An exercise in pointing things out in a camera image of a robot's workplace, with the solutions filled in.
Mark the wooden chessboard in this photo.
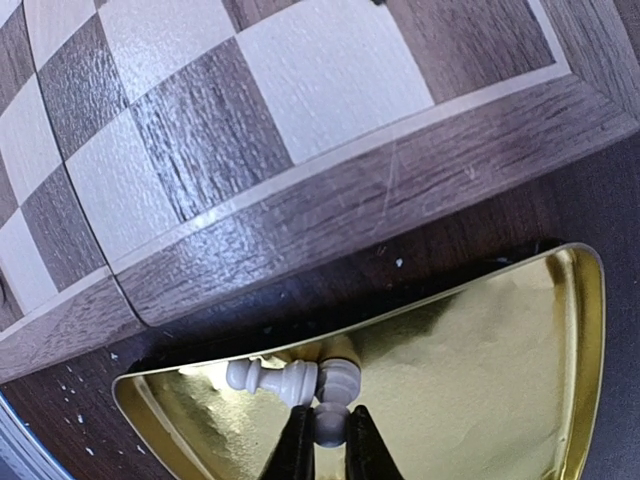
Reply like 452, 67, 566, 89
1, 1, 639, 381

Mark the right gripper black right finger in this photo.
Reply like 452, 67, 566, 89
345, 405, 400, 480

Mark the gold metal tray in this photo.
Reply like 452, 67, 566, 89
112, 242, 606, 479

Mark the white chess pawn in tray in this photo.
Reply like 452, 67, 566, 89
314, 358, 361, 448

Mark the white chess pawn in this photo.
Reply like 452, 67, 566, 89
226, 359, 318, 408
314, 358, 361, 448

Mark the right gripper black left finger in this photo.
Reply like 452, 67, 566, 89
264, 406, 315, 480

